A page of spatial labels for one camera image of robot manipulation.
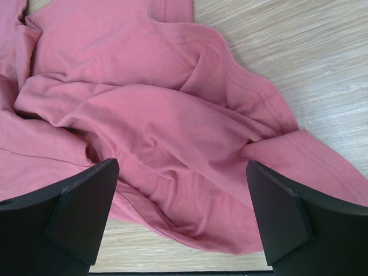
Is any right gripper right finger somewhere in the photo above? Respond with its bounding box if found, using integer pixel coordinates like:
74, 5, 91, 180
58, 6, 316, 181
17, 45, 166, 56
246, 161, 367, 276

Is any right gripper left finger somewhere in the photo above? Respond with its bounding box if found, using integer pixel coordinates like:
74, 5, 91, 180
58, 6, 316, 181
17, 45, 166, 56
1, 159, 119, 275

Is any pink t shirt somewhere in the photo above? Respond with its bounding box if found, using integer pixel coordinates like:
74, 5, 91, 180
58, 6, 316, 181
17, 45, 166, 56
1, 1, 367, 254

